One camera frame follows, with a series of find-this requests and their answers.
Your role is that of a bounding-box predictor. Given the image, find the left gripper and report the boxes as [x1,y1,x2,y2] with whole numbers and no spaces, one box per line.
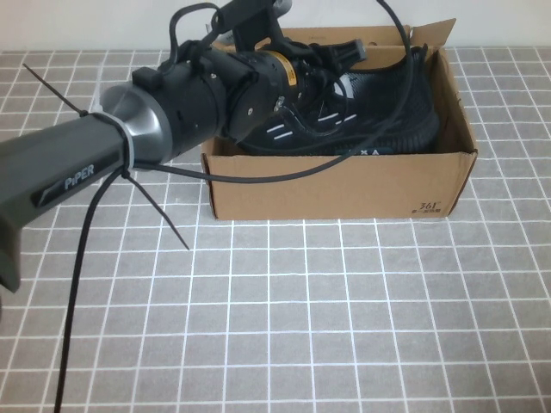
[252,38,368,104]

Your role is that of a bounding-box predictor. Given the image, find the long black cable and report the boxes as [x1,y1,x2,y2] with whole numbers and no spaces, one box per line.
[53,0,426,413]

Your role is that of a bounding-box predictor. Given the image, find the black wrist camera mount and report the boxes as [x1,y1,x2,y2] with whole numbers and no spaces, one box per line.
[209,0,297,52]

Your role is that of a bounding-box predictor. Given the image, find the grey checked tablecloth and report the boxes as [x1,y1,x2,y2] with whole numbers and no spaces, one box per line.
[0,46,551,413]

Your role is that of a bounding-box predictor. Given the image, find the short black cable loop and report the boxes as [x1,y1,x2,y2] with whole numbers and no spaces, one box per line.
[169,3,221,64]

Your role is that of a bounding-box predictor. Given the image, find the black sneaker with foam stuffing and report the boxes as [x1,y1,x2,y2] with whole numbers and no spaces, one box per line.
[234,45,441,157]

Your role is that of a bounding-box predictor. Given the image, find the brown cardboard shoe box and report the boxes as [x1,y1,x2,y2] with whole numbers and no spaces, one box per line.
[201,17,479,220]

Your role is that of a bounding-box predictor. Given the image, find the black cable tie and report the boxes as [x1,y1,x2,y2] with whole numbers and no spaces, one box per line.
[22,63,91,117]
[127,170,192,251]

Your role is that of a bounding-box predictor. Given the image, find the white cable tie band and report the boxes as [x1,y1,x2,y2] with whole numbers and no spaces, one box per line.
[92,110,135,171]

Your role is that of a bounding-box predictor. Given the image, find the white foam shoe stuffing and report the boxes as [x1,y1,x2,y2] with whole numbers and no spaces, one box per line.
[334,75,355,100]

